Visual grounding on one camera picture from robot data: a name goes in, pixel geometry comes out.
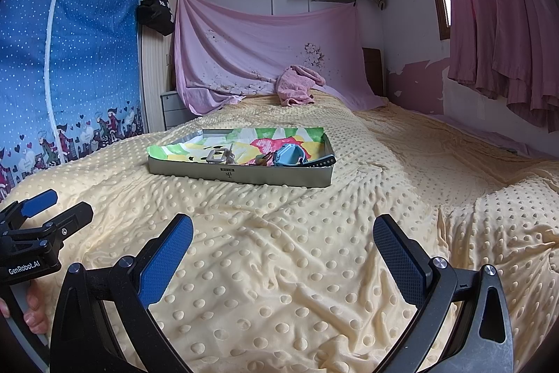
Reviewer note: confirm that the silver metal clip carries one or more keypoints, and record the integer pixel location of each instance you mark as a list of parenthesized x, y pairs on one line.
[(218, 156)]

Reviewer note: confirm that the pink curtain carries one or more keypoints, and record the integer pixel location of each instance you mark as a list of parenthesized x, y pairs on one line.
[(480, 28)]

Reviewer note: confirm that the blue dotted wardrobe cover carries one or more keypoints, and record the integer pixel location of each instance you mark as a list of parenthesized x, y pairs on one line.
[(87, 62)]

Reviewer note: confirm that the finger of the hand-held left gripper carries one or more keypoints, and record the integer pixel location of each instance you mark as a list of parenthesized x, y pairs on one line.
[(72, 220), (41, 202)]

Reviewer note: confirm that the colourful cartoon paper lining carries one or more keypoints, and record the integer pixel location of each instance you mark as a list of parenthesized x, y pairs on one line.
[(183, 150)]

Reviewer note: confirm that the dark brown headboard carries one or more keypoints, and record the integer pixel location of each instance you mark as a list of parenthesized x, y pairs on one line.
[(373, 71)]

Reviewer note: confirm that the person's left hand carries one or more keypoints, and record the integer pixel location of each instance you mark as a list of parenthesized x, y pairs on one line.
[(37, 318)]

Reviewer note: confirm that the light wooden wardrobe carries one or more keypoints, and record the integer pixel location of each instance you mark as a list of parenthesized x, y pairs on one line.
[(153, 71)]

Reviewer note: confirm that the grey metal tray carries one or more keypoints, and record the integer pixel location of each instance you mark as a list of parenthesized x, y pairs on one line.
[(279, 176)]

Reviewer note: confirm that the black bag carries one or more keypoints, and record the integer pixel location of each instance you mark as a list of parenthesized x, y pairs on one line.
[(155, 14)]

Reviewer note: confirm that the pink towel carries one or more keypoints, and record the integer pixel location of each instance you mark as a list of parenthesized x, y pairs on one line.
[(297, 87)]

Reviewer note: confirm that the pink hanging sheet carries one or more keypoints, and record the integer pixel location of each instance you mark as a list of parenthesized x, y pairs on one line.
[(244, 45)]

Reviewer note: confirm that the blue watch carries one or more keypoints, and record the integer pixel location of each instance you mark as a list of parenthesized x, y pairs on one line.
[(290, 154)]

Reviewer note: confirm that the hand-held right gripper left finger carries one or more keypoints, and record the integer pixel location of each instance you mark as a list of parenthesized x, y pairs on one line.
[(168, 255)]

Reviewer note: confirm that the grey drawer cabinet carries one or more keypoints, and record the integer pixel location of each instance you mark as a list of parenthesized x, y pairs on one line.
[(174, 111)]

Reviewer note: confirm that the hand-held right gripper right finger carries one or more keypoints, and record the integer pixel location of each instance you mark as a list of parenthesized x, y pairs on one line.
[(401, 259)]

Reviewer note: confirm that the yellow dotted blanket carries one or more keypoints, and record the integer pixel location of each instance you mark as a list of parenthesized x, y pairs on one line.
[(305, 246)]

